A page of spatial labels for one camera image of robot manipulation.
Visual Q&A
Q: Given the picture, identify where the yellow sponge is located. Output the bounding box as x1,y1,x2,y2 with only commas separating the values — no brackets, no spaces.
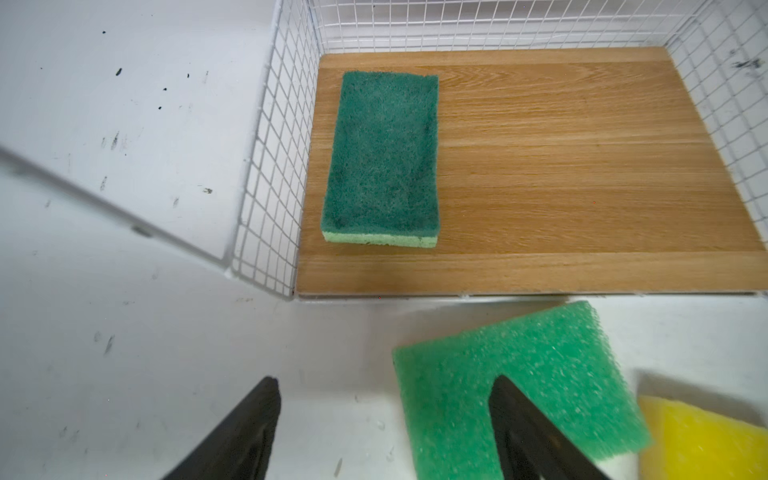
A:
638,396,767,479

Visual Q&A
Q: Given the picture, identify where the dark green sponge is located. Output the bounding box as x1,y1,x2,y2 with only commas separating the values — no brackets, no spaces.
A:
320,70,441,250

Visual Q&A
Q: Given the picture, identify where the light green sponge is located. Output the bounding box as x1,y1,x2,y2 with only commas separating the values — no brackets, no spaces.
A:
392,301,652,479

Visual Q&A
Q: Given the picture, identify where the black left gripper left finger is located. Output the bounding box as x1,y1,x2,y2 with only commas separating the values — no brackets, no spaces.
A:
165,376,281,480

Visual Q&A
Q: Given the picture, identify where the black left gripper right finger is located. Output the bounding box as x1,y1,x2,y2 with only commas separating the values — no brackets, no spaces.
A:
488,375,607,480

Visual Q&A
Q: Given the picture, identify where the white wire wooden shelf unit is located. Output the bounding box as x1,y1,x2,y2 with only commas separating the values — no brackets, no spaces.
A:
230,0,768,300

